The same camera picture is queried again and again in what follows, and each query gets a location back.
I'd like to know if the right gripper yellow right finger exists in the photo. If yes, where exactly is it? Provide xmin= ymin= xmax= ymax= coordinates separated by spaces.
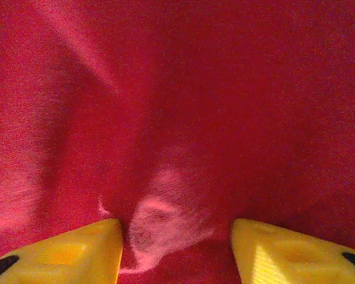
xmin=231 ymin=218 xmax=355 ymax=284

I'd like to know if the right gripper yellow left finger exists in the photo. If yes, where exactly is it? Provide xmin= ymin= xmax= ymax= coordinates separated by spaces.
xmin=0 ymin=218 xmax=124 ymax=284

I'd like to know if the red t-shirt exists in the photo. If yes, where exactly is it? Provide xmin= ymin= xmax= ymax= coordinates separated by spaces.
xmin=0 ymin=0 xmax=355 ymax=284

